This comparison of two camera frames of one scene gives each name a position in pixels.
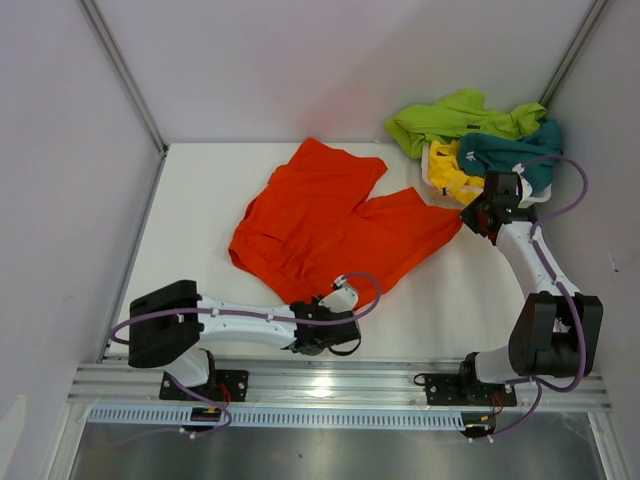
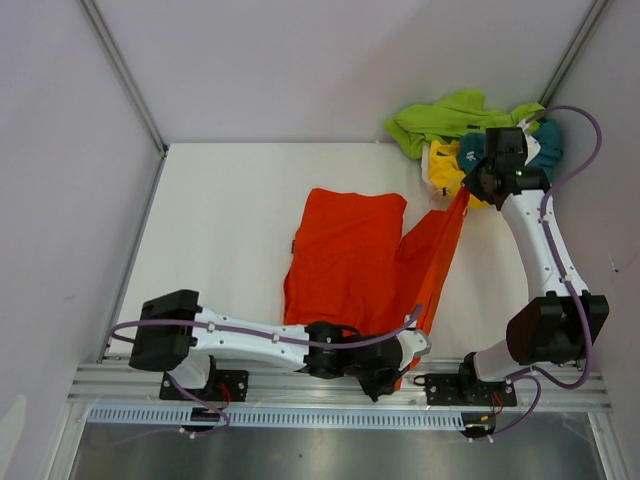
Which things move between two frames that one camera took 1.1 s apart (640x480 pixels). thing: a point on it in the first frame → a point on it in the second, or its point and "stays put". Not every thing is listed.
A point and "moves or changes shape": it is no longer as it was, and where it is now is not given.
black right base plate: (466, 390) stays put
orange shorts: (303, 226) moves or changes shape
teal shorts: (479, 154) stays put
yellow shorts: (445, 172) stays put
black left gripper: (320, 308) → (385, 387)
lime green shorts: (455, 114) stays put
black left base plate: (223, 385) stays put
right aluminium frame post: (573, 51) stays put
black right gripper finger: (468, 216) → (472, 183)
